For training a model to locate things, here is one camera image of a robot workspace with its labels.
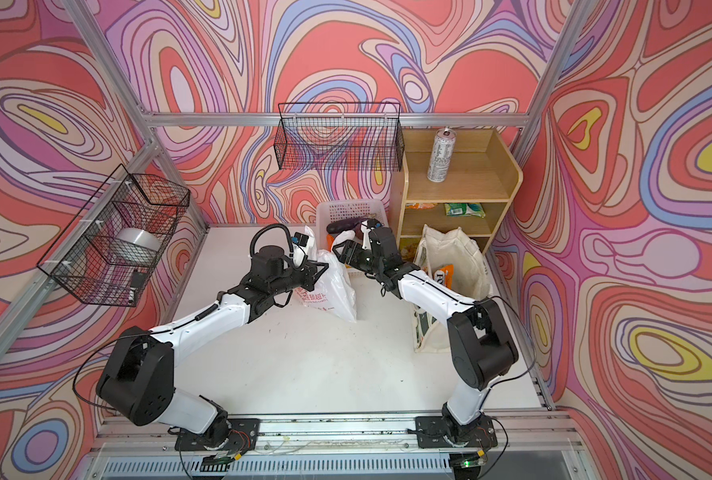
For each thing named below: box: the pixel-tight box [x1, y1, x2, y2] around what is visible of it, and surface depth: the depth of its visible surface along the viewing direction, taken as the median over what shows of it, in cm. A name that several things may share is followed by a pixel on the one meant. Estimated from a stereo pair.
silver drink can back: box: [426, 126, 456, 183], surface depth 82 cm
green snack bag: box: [444, 203, 486, 218], surface depth 101 cm
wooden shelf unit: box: [390, 128, 523, 262], surface depth 90 cm
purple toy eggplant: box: [326, 218, 367, 233], surface depth 118 cm
